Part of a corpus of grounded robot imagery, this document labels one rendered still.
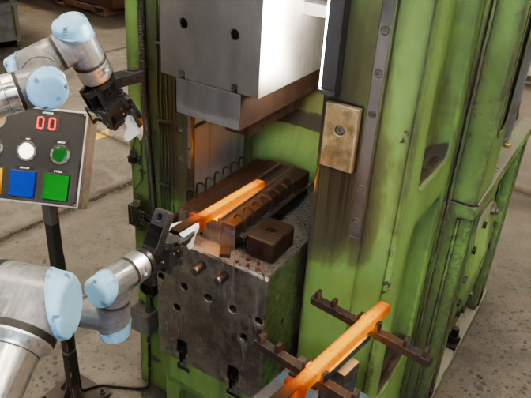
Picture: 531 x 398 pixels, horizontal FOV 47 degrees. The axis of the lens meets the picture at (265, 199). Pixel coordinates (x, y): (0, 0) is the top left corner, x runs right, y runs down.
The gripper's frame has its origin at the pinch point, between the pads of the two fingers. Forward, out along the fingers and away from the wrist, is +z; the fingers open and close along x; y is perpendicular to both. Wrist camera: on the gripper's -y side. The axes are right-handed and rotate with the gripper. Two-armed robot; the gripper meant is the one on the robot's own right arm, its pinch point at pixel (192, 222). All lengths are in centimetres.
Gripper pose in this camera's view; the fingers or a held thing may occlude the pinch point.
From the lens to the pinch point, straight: 163.0
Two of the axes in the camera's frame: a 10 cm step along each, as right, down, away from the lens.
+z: 5.3, -3.7, 7.7
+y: -0.6, 8.8, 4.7
